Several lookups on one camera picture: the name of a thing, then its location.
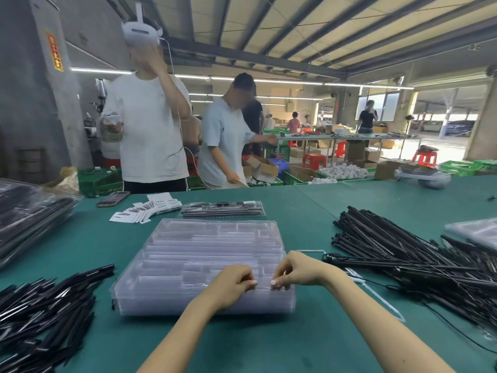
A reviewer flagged person's left hand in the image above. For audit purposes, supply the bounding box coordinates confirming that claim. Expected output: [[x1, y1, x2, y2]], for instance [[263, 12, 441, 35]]
[[201, 264, 259, 312]]

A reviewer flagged person's right hand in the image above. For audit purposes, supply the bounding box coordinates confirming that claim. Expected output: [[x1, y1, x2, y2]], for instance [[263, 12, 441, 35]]
[[270, 250, 335, 292]]

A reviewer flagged clear plastic blister tray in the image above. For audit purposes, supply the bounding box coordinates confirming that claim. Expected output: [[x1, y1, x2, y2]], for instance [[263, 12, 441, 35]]
[[116, 218, 296, 297]]

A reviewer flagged person's left forearm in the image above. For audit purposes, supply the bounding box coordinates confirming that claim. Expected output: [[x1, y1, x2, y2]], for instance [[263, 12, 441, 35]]
[[136, 297, 218, 373]]

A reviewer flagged person's right forearm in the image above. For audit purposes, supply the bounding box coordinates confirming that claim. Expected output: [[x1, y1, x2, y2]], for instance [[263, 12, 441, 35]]
[[320, 264, 456, 373]]

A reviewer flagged stack of clear empty trays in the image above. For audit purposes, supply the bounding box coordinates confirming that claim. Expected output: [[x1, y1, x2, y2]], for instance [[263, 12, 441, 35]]
[[111, 229, 297, 317]]

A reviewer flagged filled tray with black parts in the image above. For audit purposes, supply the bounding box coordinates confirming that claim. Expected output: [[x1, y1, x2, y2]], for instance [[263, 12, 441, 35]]
[[180, 200, 267, 219]]

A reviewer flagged green plastic crate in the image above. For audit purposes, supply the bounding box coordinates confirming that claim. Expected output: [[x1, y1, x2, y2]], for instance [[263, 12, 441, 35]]
[[438, 159, 497, 177], [77, 168, 124, 198], [282, 166, 331, 186], [263, 145, 291, 160]]

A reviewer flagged blue plastic crate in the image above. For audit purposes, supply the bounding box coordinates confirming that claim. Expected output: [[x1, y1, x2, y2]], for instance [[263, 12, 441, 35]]
[[268, 158, 290, 176]]

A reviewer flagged open cardboard box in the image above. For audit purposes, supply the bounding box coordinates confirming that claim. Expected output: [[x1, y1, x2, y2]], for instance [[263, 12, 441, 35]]
[[243, 154, 280, 184]]

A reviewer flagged pile of long black wiper blades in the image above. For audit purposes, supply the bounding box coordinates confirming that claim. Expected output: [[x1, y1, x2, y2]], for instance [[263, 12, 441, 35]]
[[323, 206, 497, 340]]

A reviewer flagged pile of white barcode labels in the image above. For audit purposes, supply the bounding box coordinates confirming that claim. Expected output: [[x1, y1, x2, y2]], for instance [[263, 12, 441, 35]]
[[109, 192, 183, 224]]

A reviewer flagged pile of small white parts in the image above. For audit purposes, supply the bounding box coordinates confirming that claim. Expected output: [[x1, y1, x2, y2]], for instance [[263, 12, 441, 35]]
[[315, 162, 374, 181]]

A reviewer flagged tall cardboard box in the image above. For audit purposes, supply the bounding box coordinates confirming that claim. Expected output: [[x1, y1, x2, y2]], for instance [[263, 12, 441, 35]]
[[345, 139, 366, 162]]

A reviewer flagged brown cardboard box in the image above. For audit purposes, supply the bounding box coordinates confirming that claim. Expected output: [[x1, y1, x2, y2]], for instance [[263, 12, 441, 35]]
[[374, 160, 413, 181]]

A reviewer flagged long metal work table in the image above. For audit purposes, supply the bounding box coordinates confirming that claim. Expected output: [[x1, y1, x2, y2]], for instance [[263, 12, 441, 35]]
[[271, 131, 423, 168]]

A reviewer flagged dark smartphone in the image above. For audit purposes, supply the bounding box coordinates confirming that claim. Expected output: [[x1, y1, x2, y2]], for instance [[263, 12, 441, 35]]
[[96, 191, 131, 209]]

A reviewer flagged long ceiling tube light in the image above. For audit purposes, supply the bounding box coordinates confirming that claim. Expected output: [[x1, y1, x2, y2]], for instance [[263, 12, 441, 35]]
[[70, 67, 414, 91]]

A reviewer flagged pile of short black strips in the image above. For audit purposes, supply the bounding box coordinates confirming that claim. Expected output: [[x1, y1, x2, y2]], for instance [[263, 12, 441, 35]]
[[0, 264, 115, 373]]

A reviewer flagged stack of filled packaged trays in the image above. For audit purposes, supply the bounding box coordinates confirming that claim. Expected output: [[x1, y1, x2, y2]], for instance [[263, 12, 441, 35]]
[[0, 178, 83, 269]]

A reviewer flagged parked car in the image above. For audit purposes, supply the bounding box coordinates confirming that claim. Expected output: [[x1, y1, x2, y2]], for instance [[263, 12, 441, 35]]
[[442, 120, 475, 137]]

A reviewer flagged thin black cable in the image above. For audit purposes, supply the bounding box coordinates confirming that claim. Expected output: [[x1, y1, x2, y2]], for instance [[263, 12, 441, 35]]
[[417, 301, 497, 356]]

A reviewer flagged white headset cable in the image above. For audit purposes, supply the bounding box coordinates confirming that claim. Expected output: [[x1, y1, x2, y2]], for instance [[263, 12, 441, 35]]
[[158, 36, 199, 191]]

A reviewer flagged orange wall sign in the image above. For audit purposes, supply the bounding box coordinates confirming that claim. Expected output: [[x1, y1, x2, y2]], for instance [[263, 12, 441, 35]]
[[46, 31, 65, 73]]

